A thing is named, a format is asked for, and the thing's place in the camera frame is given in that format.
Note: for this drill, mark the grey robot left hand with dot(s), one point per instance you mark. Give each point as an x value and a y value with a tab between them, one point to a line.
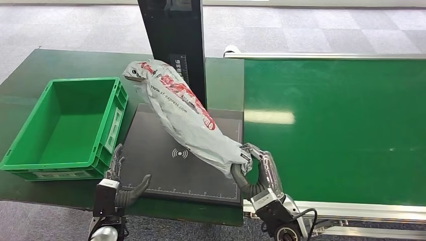
128	196

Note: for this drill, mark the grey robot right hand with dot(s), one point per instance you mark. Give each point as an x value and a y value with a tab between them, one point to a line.
269	176

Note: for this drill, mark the grey plastic courier package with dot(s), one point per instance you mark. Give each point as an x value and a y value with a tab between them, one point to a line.
186	119

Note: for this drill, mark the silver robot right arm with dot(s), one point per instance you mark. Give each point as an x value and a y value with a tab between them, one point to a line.
293	229

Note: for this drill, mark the green conveyor belt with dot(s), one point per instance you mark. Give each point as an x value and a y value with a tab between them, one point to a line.
332	109

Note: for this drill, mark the white label on crate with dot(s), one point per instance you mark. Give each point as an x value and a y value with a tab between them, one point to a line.
113	129

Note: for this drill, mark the green plastic crate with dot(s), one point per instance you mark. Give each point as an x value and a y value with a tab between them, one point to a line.
70	129

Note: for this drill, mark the dark green table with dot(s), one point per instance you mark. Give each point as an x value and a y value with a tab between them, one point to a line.
83	63

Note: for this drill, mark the black yellow column label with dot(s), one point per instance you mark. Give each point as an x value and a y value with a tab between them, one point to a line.
181	65

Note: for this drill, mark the black scanner column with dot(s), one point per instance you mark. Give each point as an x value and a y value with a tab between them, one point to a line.
176	30

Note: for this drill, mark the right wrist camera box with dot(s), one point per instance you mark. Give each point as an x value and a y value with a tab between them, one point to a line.
271	208

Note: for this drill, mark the black scanner base plate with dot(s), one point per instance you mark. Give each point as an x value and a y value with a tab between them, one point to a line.
186	179

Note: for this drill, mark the aluminium conveyor side rail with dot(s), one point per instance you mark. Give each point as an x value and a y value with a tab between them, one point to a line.
382	213
332	56

